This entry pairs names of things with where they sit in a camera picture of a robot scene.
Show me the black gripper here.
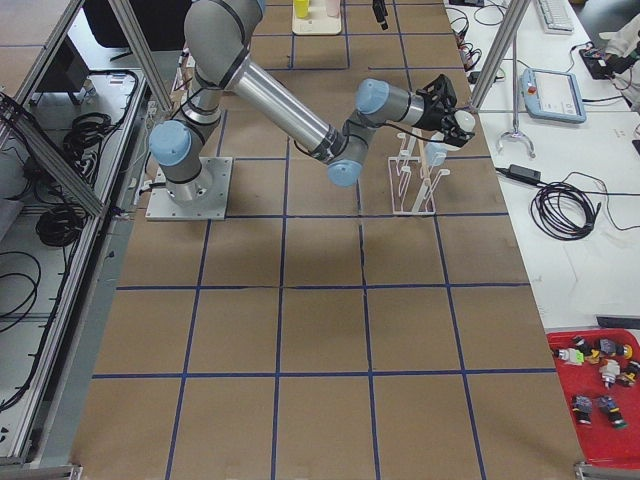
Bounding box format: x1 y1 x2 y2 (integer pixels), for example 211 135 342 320
414 74 475 148

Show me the cream white cup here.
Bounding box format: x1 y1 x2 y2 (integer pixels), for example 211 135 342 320
450 111 476 143

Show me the light blue cup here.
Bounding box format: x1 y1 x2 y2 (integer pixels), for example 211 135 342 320
425 142 448 167

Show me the pink cup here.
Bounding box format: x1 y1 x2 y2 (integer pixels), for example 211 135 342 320
324 0 341 18

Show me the yellow cup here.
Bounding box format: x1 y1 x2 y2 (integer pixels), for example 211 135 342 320
293 0 310 19

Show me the black power adapter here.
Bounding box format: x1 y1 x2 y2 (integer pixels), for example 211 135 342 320
496 164 541 185

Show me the blue teach pendant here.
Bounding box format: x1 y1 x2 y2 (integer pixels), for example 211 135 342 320
520 68 586 124

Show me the white keyboard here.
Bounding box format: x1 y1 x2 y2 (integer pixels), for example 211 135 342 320
533 0 574 35

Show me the cream plastic tray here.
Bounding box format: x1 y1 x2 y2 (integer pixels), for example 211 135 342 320
292 0 342 36

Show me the person in white shirt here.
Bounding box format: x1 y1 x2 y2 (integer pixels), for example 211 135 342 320
604 15 639 112

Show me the red parts tray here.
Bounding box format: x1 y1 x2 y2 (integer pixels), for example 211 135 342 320
547 329 639 469

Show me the white wire cup rack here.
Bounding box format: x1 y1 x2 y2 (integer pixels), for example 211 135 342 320
387 128 450 216

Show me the aluminium frame post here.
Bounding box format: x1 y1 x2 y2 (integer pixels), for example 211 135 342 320
469 0 529 112

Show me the coiled black cable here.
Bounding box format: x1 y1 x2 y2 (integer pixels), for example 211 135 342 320
530 172 640 242

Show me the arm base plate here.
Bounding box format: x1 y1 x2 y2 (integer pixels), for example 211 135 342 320
146 157 233 221

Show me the right aluminium frame rail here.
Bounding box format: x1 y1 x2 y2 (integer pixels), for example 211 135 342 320
0 0 151 469

